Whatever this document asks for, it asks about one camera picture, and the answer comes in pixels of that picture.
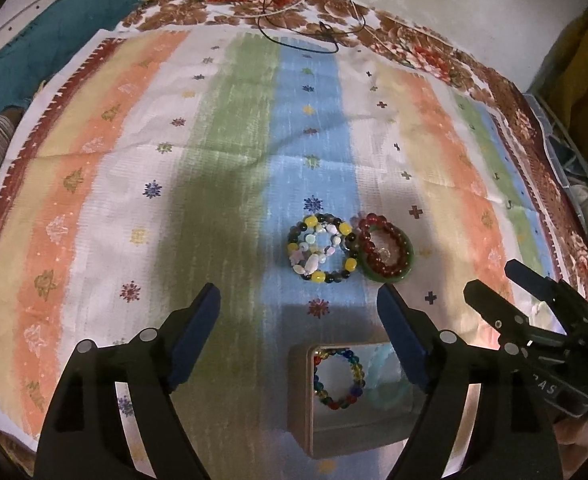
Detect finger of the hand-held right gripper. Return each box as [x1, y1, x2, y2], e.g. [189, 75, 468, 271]
[504, 259, 588, 333]
[463, 280, 531, 344]

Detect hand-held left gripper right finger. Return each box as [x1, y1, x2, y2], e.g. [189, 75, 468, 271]
[376, 282, 560, 480]

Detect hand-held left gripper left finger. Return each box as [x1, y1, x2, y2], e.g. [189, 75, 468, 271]
[34, 282, 222, 480]

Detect pale translucent bangle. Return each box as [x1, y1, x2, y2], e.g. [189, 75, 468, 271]
[366, 344, 417, 409]

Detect green bangle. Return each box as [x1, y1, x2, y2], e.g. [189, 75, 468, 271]
[356, 225, 415, 284]

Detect dark red small-bead bracelet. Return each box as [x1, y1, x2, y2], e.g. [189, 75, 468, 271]
[366, 232, 409, 273]

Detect red bead bracelet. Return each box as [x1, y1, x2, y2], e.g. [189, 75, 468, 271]
[355, 213, 397, 261]

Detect white pastel bead bracelet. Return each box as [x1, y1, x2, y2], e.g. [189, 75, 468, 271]
[294, 225, 347, 274]

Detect beige jewelry box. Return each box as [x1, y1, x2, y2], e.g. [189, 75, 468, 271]
[287, 341, 431, 459]

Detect yellow and black bead bracelet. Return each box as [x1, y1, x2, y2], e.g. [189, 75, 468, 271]
[287, 214, 363, 286]

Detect person's right forearm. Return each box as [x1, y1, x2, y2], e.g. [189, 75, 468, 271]
[554, 405, 588, 447]

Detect metal rack with clutter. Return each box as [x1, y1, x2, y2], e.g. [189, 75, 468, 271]
[523, 91, 588, 243]

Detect pastel striped cloth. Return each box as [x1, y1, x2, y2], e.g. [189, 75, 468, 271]
[0, 24, 557, 467]

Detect mustard yellow garment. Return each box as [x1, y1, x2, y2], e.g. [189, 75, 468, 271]
[543, 9, 588, 113]

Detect brown floral blanket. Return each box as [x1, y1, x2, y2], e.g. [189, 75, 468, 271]
[118, 0, 588, 306]

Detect teal cloth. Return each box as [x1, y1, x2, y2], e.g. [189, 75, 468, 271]
[0, 0, 145, 127]

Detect white panel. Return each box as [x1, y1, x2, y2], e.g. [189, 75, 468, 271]
[0, 0, 70, 73]

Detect multicolour glass bead bracelet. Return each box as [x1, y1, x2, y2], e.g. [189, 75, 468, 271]
[312, 348, 367, 411]

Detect black cable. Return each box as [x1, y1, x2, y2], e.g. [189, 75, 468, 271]
[251, 0, 369, 55]

